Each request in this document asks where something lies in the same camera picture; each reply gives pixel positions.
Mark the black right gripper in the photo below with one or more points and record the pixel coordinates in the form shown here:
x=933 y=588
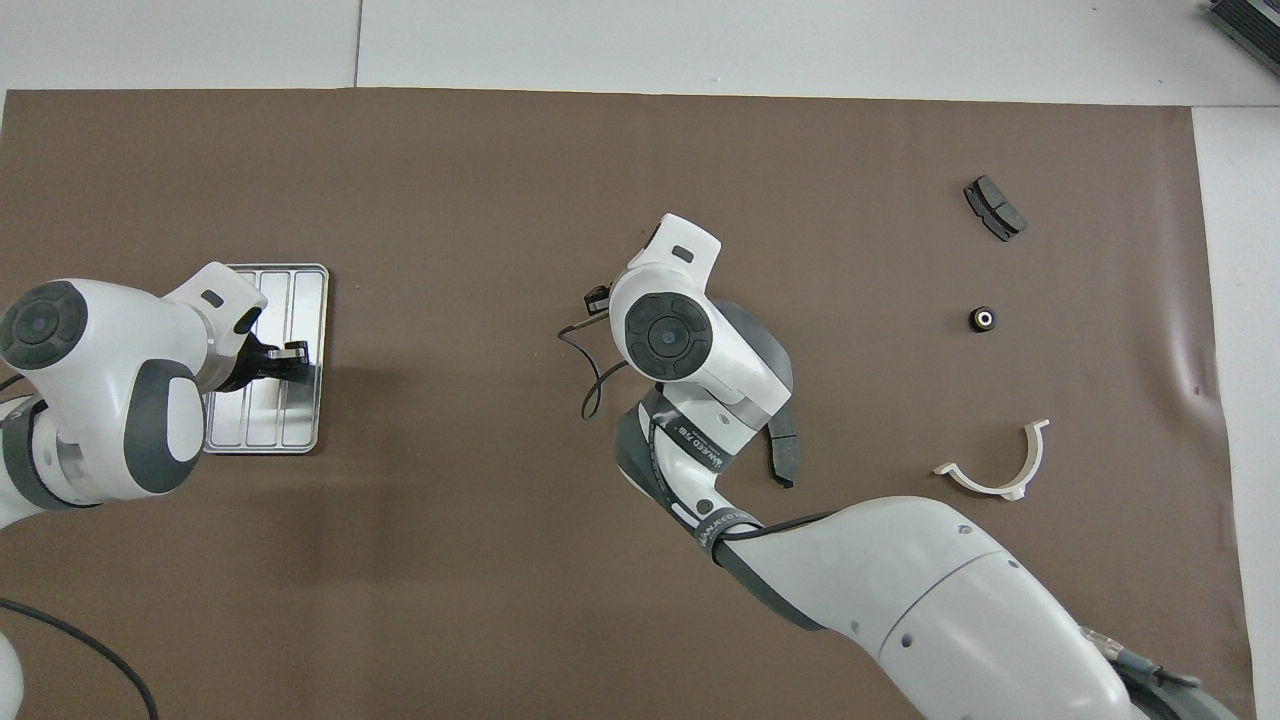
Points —
x=598 y=300

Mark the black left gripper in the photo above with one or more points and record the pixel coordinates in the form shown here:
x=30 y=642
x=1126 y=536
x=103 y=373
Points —
x=255 y=362

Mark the large black bearing gear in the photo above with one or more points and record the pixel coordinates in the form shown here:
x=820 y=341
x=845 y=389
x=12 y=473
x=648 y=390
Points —
x=985 y=319

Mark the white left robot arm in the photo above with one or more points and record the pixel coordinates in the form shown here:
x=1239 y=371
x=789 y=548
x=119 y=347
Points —
x=110 y=400

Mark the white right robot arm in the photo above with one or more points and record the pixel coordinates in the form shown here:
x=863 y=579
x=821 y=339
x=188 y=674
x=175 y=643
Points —
x=900 y=580

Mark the silver metal tray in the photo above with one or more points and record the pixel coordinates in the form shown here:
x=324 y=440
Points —
x=300 y=300

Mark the long dark brake pad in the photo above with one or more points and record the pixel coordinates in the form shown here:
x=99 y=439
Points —
x=788 y=450

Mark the brown paper mat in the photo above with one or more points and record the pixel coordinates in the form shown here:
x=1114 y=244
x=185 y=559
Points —
x=500 y=550

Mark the short dark brake pad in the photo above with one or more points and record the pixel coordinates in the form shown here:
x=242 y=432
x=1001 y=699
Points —
x=996 y=208

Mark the dark ribbed metal device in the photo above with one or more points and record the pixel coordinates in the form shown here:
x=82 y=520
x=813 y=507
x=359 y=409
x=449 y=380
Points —
x=1248 y=25

